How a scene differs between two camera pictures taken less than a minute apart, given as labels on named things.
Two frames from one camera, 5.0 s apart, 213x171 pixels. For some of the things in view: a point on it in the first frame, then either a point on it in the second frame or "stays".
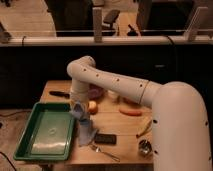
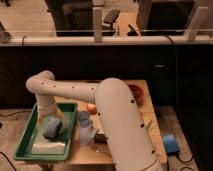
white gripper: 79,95 → 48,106
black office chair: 109,18 stays
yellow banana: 145,130 stays
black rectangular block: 106,138 stays
